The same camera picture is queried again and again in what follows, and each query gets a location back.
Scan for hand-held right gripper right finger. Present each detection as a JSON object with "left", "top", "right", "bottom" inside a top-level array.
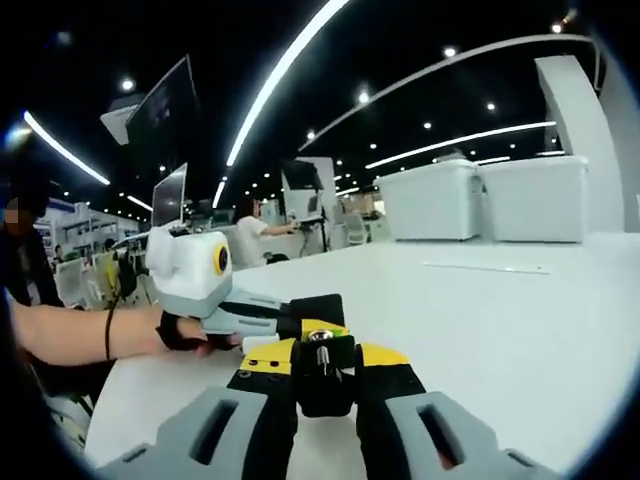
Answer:
[{"left": 353, "top": 342, "right": 556, "bottom": 480}]

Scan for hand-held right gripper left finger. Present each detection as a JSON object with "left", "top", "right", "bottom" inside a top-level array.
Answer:
[{"left": 97, "top": 337, "right": 301, "bottom": 480}]

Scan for black fixed fixture clamp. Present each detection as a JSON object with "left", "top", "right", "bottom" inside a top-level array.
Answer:
[{"left": 289, "top": 293, "right": 359, "bottom": 419}]

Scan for desktop monitor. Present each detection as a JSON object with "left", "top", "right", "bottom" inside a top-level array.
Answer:
[{"left": 152, "top": 162, "right": 189, "bottom": 229}]

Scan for white desk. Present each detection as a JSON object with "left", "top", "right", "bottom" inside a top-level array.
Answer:
[{"left": 84, "top": 232, "right": 640, "bottom": 480}]

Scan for person's left hand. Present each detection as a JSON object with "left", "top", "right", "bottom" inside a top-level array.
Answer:
[{"left": 154, "top": 312, "right": 246, "bottom": 359}]

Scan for dark overhead monitor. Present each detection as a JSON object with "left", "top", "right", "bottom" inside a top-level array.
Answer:
[{"left": 124, "top": 54, "right": 200, "bottom": 146}]

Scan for thin white strip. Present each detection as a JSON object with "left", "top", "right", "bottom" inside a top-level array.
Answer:
[{"left": 423, "top": 260, "right": 551, "bottom": 275}]

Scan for tall white storage box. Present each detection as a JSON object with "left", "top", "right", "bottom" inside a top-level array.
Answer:
[{"left": 374, "top": 158, "right": 481, "bottom": 242}]

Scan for low white storage box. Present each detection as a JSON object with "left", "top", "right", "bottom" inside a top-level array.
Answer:
[{"left": 477, "top": 155, "right": 590, "bottom": 244}]

